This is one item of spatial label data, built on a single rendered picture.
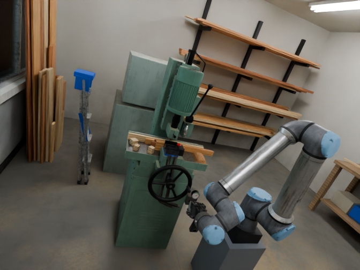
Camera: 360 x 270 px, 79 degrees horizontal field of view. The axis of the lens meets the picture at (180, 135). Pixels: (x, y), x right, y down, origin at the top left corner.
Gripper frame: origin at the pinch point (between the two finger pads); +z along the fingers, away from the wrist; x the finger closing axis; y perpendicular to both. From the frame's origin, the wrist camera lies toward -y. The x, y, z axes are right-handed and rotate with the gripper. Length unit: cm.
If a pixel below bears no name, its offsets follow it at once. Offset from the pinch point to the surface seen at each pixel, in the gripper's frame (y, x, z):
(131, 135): 33, 41, 41
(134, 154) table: 22, 37, 27
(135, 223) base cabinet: -35, 23, 48
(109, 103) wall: 64, 77, 273
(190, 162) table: 23.0, -3.6, 27.1
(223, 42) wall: 207, -89, 236
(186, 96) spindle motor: 67, 11, 19
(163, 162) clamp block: 21.5, 18.3, 17.1
